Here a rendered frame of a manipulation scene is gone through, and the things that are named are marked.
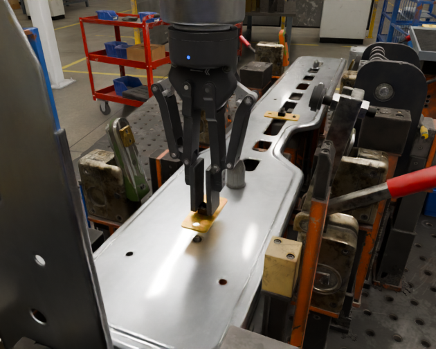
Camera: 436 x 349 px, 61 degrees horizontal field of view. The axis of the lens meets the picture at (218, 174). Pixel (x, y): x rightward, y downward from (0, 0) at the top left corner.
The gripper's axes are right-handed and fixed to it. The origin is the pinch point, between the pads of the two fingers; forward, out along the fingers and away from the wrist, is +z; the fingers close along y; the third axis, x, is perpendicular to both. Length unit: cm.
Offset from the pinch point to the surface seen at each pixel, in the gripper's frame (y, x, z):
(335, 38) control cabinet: 47, -715, 94
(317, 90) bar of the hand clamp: -12.9, 1.1, -15.0
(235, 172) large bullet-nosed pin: -0.5, -11.1, 3.5
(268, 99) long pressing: 6, -58, 6
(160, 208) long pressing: 8.2, -1.5, 6.6
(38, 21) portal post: 338, -302, 33
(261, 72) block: 13, -76, 4
